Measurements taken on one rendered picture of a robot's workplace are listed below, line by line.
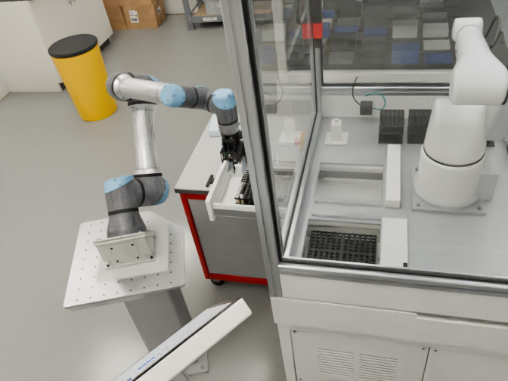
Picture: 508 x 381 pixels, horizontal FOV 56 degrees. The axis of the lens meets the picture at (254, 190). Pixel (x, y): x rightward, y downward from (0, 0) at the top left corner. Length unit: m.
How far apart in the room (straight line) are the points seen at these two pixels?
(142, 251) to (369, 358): 0.90
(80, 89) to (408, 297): 3.49
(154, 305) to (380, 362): 0.93
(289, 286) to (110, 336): 1.50
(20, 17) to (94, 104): 1.10
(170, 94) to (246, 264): 1.16
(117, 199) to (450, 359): 1.26
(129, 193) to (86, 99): 2.57
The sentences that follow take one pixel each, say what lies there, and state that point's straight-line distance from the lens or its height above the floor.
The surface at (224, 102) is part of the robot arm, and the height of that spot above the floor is 1.31.
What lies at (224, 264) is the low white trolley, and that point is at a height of 0.23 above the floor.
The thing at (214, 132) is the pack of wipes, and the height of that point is 0.79.
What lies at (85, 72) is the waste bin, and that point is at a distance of 4.26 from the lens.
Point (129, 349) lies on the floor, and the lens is 2.64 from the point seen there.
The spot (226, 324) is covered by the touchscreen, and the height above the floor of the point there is 1.18.
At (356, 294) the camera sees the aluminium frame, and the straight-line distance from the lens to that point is 1.39.
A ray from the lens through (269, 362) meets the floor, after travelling 2.42.
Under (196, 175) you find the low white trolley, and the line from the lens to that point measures 2.23.
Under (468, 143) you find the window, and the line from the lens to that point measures 1.04.
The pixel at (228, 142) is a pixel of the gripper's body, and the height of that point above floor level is 1.15.
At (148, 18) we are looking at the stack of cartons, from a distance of 6.14.
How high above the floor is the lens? 2.11
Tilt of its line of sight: 41 degrees down
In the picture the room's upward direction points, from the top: 9 degrees counter-clockwise
